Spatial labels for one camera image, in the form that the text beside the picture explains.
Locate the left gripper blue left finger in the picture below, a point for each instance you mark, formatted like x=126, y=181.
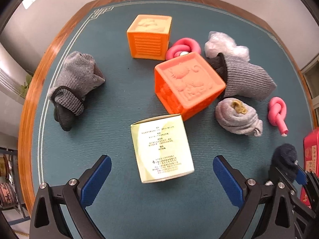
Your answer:
x=92, y=180

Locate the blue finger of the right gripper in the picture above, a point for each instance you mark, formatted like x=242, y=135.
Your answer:
x=301, y=177

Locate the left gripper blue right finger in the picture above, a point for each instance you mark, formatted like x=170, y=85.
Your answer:
x=232, y=181

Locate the dark navy balled sock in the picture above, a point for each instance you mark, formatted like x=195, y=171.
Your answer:
x=285, y=159

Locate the pink knotted foam tube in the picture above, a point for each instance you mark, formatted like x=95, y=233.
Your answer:
x=277, y=111
x=183, y=45

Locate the light grey balled sock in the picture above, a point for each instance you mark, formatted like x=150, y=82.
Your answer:
x=238, y=118

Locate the yellow paper carton box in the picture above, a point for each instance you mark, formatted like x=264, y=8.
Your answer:
x=161, y=148

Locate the grey ribbed sock with black cuff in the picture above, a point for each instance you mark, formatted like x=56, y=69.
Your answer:
x=242, y=78

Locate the orange cat relief cube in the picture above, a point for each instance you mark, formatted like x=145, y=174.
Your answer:
x=187, y=84

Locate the clear plastic bag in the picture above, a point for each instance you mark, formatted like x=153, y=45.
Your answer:
x=219, y=42

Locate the orange duck relief cube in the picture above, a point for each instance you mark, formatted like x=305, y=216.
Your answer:
x=148, y=36

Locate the red open cardboard box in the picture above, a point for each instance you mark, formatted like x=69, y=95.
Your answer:
x=310, y=143

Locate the green potted plant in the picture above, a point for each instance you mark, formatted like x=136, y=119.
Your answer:
x=25, y=87

